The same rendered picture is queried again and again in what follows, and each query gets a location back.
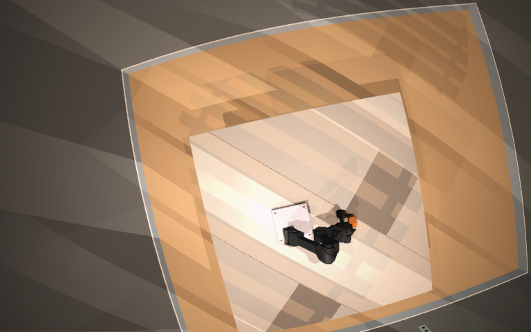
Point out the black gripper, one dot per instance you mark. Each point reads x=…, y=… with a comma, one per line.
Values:
x=341, y=214

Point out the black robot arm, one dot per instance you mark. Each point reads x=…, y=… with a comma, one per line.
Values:
x=326, y=240

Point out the orange block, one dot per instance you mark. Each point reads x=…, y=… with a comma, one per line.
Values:
x=352, y=220

